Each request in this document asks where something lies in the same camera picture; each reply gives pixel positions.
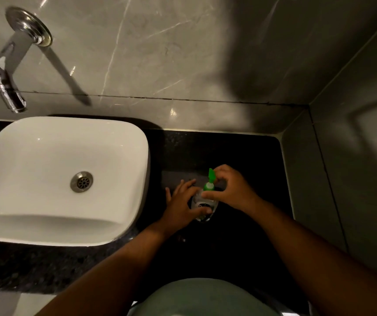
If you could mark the person's right hand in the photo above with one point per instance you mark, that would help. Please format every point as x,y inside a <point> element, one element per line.
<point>237,190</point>

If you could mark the person's left hand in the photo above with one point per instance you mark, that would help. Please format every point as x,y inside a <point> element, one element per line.
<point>178,212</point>

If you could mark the person's left little finger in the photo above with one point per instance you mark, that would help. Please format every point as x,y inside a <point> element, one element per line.
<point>168,194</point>

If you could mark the person's left middle finger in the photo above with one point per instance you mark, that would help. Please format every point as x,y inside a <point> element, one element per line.
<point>186,186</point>

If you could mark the person's right thumb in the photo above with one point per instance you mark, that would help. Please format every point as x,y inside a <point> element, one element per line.
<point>213,194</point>

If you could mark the person's left thumb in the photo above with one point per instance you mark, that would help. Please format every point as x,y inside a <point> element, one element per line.
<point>201,211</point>

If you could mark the clear soap dispenser bottle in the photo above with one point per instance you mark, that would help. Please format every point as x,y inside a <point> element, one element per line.
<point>204,205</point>

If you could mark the green pump dispenser top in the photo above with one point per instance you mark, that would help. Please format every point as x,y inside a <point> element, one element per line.
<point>210,180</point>

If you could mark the person's right forearm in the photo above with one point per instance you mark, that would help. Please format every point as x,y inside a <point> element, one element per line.
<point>320,263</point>

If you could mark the person's left forearm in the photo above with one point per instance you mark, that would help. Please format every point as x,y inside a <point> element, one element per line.
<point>116,276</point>

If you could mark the person's grey shirt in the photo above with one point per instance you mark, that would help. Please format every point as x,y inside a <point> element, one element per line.
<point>204,297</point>

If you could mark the chrome sink drain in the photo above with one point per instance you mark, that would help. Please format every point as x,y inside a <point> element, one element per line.
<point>81,182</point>

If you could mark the white ceramic wash basin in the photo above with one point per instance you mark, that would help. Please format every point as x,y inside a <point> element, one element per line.
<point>60,180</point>

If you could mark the chrome wall-mounted faucet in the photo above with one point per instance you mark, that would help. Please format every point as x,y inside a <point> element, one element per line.
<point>14,59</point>

